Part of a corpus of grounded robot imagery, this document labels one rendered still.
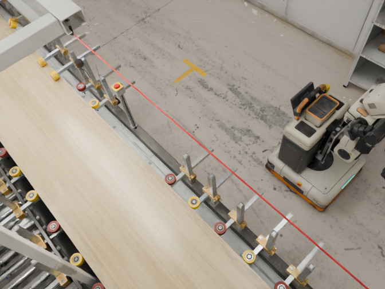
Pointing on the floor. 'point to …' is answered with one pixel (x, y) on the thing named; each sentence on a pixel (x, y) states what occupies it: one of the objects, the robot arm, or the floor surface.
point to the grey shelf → (370, 54)
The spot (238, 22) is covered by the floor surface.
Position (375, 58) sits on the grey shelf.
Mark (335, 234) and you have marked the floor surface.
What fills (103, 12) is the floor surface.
